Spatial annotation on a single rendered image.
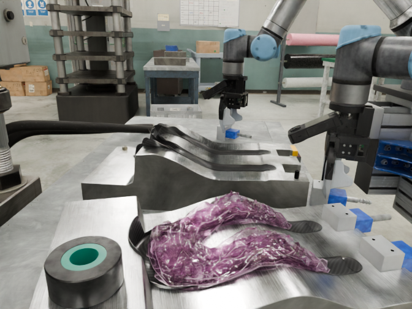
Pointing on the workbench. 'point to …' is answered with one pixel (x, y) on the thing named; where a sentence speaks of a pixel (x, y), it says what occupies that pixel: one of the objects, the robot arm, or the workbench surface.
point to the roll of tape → (84, 271)
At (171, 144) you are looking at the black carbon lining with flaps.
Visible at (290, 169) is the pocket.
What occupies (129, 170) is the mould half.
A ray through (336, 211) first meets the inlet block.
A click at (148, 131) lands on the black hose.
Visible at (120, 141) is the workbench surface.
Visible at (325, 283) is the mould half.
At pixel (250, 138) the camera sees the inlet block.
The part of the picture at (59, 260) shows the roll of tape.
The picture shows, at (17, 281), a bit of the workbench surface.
